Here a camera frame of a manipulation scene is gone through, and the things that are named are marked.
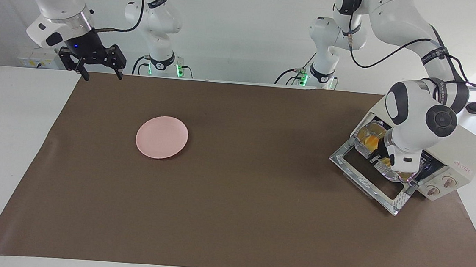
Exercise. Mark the cream white toaster oven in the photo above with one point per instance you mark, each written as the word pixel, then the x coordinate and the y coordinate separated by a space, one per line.
pixel 466 147

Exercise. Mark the beige oven knob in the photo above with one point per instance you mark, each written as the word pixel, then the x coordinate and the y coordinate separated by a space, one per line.
pixel 432 191
pixel 449 182

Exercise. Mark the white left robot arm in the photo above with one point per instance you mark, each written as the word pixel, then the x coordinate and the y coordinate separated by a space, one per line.
pixel 417 122

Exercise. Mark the brown table mat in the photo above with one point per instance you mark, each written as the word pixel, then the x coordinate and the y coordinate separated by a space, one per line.
pixel 214 212

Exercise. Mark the glass oven door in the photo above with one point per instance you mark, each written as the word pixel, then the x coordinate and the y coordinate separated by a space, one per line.
pixel 401 200

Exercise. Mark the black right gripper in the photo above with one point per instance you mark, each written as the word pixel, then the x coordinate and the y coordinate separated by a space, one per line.
pixel 87 48

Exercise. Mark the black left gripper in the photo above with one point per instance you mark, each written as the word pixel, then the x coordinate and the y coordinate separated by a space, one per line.
pixel 380 153

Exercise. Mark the sliced orange bread loaf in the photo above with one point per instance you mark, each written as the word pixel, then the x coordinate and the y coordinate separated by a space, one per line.
pixel 371 140

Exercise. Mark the white power strip box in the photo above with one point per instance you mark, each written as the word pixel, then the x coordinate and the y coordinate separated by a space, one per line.
pixel 35 58

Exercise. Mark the aluminium foil tray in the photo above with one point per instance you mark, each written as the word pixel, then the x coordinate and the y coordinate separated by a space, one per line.
pixel 362 147

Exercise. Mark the pink round plate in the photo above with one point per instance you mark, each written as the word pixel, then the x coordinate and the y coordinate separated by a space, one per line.
pixel 162 137

